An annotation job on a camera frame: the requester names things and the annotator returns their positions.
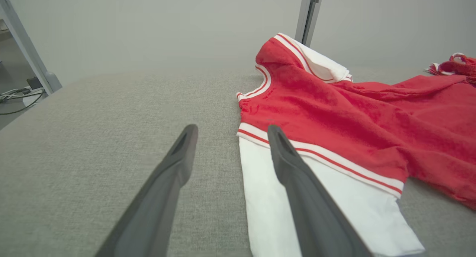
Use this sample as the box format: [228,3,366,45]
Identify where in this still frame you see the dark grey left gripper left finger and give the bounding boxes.
[95,124,199,257]

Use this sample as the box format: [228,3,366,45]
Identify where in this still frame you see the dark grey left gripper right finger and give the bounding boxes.
[267,125,374,257]

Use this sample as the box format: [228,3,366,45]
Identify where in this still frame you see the red white basketball jersey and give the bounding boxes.
[236,33,476,257]

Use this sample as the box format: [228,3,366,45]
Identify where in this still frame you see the red shorts with white trim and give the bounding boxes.
[423,52,476,83]

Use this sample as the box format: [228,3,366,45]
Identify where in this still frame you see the grey fabric covered table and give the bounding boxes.
[0,65,476,257]

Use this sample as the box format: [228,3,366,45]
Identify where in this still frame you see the white power strip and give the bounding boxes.
[22,87,48,106]

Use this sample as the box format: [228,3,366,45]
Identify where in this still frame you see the black floor cables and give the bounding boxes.
[0,87,46,116]

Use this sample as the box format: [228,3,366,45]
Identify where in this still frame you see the grey metal partition post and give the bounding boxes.
[295,0,325,48]

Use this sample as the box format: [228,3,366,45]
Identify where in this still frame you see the grey metal side frame post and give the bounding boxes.
[0,0,63,94]

